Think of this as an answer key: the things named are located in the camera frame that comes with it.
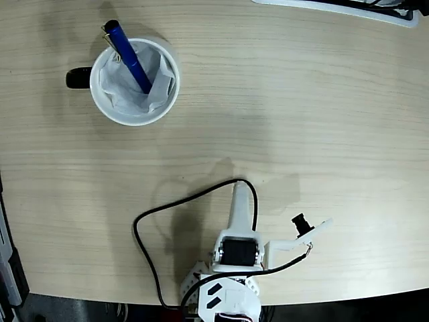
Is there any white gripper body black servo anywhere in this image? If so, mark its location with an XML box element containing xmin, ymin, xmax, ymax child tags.
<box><xmin>209</xmin><ymin>238</ymin><xmax>264</xmax><ymax>273</ymax></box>

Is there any blue metallic pen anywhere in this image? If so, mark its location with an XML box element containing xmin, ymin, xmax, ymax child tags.
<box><xmin>101</xmin><ymin>19</ymin><xmax>154</xmax><ymax>95</ymax></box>

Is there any white tissue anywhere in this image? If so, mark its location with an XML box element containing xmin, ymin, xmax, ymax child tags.
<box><xmin>99</xmin><ymin>43</ymin><xmax>177</xmax><ymax>117</ymax></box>

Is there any dark grey equipment box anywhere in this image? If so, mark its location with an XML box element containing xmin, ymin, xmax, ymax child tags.
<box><xmin>0</xmin><ymin>170</ymin><xmax>30</xmax><ymax>322</ymax></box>

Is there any black device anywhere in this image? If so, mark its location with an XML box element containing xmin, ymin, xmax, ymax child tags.
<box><xmin>348</xmin><ymin>0</ymin><xmax>429</xmax><ymax>17</ymax></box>

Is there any black camera cable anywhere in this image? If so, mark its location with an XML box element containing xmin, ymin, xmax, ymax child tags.
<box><xmin>133</xmin><ymin>177</ymin><xmax>314</xmax><ymax>310</ymax></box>

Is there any white mug black handle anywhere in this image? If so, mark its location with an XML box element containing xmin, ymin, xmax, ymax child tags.
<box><xmin>65</xmin><ymin>36</ymin><xmax>182</xmax><ymax>127</ymax></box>

